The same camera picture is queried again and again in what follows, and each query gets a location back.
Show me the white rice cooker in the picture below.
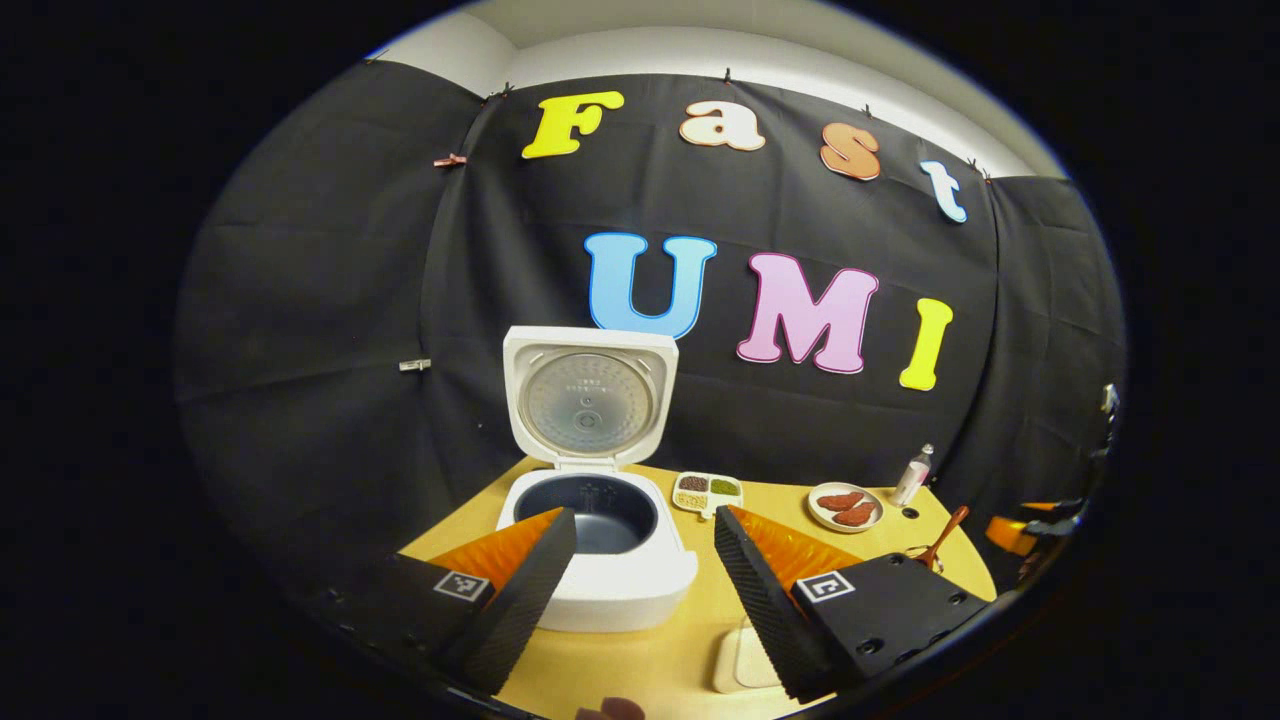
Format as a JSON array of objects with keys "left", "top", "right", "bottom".
[{"left": 496, "top": 325, "right": 699, "bottom": 633}]

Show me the white round plate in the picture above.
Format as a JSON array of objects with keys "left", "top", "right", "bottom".
[{"left": 807, "top": 482, "right": 885, "bottom": 534}]

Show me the small white bottle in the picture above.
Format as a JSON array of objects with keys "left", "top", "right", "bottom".
[{"left": 890, "top": 444, "right": 935, "bottom": 507}]

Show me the white divided grain dish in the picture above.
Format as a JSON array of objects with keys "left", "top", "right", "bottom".
[{"left": 671, "top": 471, "right": 744, "bottom": 522}]

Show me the brown wooden spoon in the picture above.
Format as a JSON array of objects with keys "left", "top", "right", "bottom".
[{"left": 918, "top": 505, "right": 971, "bottom": 573}]

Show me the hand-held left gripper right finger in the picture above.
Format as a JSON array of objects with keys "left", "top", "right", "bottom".
[{"left": 714, "top": 505, "right": 991, "bottom": 701}]

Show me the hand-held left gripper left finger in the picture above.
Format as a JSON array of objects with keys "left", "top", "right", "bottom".
[{"left": 330, "top": 507, "right": 579, "bottom": 696}]

